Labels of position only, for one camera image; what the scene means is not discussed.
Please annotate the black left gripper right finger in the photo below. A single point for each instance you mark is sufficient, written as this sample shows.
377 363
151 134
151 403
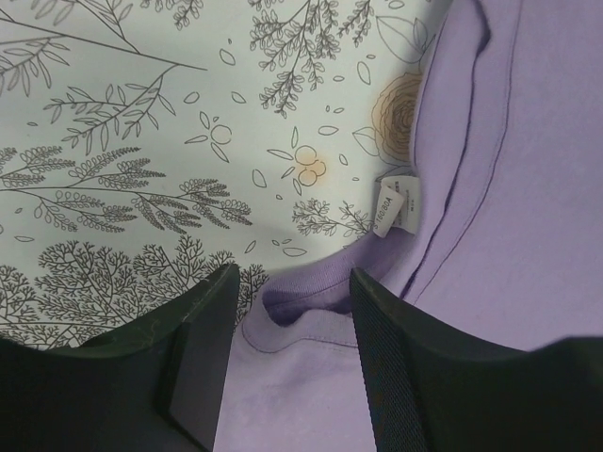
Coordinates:
431 387

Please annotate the white t shirt label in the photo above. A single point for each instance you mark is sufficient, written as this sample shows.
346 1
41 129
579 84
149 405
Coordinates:
398 205

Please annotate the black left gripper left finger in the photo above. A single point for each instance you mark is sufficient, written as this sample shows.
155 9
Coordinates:
153 384

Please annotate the purple t shirt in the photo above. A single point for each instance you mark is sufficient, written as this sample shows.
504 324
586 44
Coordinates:
507 147

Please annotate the floral patterned table mat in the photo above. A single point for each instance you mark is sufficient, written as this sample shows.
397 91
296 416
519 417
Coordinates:
146 143

